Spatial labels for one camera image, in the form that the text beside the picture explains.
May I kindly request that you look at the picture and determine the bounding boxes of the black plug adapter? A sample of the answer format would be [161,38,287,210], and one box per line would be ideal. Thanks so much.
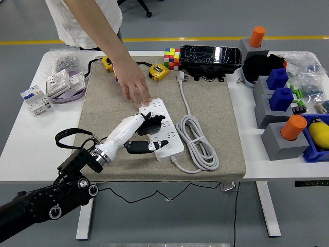
[137,119,164,136]

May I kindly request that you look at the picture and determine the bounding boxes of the glossy black device box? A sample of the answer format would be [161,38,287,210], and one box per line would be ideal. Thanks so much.
[178,45,243,82]

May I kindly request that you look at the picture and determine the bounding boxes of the white table leg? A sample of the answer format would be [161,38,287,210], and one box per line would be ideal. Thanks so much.
[255,181,281,237]
[75,184,97,240]

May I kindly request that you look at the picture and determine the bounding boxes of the grey block with hole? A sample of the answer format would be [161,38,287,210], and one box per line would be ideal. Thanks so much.
[261,122,310,162]
[238,38,270,61]
[253,94,299,129]
[252,76,291,97]

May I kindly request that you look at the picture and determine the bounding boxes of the grey-brown mat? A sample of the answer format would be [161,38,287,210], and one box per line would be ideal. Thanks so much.
[68,55,247,183]

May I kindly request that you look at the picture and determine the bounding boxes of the person's right hand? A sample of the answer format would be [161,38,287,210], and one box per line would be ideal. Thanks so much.
[113,58,152,108]

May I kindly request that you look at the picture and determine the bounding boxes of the black hanging cable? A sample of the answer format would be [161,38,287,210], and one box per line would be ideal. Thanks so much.
[232,181,239,247]

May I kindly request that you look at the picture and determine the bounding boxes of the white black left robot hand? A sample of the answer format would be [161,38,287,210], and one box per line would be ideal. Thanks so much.
[96,111,170,163]

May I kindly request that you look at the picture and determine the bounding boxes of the clear bag of metal nuts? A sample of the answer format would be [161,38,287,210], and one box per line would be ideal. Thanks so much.
[41,48,90,78]

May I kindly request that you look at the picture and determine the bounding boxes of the white wall socket panel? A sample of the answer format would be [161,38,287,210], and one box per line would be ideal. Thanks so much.
[45,69,70,98]
[67,70,85,93]

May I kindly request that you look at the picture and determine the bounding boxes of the white power strip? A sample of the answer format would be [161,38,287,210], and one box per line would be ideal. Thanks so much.
[138,97,185,162]

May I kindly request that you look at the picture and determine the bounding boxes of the white circuit breaker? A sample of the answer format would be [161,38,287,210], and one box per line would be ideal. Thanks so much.
[20,85,53,116]

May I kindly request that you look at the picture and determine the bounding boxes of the blue plastic block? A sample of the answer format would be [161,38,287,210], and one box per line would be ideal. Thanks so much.
[266,67,289,91]
[268,87,294,112]

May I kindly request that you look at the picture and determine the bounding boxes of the black table control panel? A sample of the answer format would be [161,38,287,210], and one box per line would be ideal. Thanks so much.
[294,180,329,187]

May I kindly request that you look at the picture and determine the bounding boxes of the black electronic components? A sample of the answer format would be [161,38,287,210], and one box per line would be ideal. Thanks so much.
[291,100,307,114]

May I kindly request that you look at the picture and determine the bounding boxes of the grey power strip cord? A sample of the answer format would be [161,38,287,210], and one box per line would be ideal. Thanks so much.
[169,71,220,174]

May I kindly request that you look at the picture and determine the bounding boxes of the yellow toy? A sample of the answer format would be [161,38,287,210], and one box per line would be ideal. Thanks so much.
[307,117,329,149]

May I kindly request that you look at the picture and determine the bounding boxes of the black cloth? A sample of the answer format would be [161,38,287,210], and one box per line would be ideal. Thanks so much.
[243,53,286,82]

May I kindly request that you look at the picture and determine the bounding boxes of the blue storage bin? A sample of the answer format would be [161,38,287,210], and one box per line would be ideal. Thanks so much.
[302,114,329,163]

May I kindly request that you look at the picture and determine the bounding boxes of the silver bracket under table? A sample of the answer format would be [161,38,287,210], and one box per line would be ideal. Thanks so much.
[220,181,241,192]

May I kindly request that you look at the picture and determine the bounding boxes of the thin black adapter cord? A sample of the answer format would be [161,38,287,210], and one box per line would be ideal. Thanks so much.
[95,181,224,204]

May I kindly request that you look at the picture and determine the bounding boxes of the orange cylinder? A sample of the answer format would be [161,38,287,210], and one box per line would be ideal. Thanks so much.
[248,25,267,48]
[280,114,308,141]

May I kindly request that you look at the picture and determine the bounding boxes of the yellow tape measure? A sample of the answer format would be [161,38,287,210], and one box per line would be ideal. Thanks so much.
[136,61,170,82]
[86,56,116,78]

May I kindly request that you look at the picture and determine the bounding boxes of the clear bag of parts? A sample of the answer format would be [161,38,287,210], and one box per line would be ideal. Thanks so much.
[315,100,329,114]
[299,72,327,103]
[282,50,324,78]

